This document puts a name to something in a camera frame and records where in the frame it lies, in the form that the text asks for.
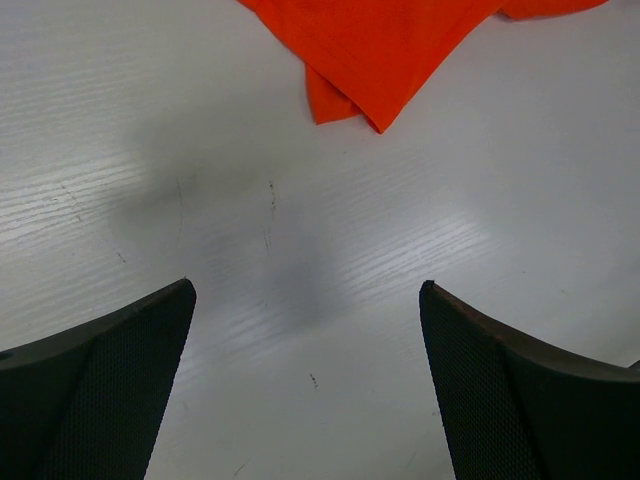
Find orange shorts with white drawstring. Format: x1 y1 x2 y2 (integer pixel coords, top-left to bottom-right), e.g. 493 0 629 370
244 0 602 133

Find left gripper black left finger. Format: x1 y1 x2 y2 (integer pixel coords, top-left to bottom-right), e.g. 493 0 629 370
1 279 196 479

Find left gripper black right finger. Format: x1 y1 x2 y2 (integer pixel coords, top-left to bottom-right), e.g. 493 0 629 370
419 280 639 479

